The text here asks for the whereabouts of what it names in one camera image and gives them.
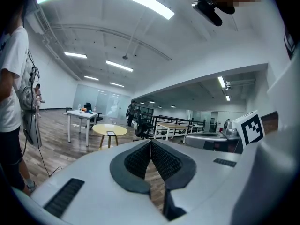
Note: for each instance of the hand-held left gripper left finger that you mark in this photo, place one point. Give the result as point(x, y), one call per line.
point(131, 163)

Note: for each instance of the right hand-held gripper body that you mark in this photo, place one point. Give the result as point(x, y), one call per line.
point(250, 130)

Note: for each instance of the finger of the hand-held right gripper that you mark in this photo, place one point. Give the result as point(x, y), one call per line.
point(194, 132)
point(194, 142)

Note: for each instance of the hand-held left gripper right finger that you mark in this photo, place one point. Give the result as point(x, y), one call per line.
point(168, 163)

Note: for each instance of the wooden desk with white legs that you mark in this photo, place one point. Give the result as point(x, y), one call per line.
point(173, 125)

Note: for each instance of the black office chair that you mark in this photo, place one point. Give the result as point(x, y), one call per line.
point(88, 105)
point(140, 128)

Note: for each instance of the black metal railing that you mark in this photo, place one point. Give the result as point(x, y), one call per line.
point(154, 123)

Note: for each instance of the round yellow table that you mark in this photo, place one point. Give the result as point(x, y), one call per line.
point(100, 129)

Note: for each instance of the white paper scrap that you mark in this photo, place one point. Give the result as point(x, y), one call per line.
point(76, 125)

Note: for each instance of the white rectangular table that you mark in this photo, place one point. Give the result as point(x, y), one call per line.
point(82, 114)

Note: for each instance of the frosted glass partition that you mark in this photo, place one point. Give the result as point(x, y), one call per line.
point(103, 99)

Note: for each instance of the orange item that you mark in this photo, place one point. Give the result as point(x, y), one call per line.
point(84, 109)

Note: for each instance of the person's black shirt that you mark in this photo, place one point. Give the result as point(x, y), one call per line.
point(290, 48)

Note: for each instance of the round ceiling detector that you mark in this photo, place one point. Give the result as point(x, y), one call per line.
point(125, 57)

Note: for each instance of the white ceiling air conditioner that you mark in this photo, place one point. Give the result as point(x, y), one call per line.
point(37, 20)

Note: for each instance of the white security camera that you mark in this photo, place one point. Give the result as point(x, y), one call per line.
point(228, 85)

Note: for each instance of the black head camera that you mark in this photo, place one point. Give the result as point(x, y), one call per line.
point(208, 13)

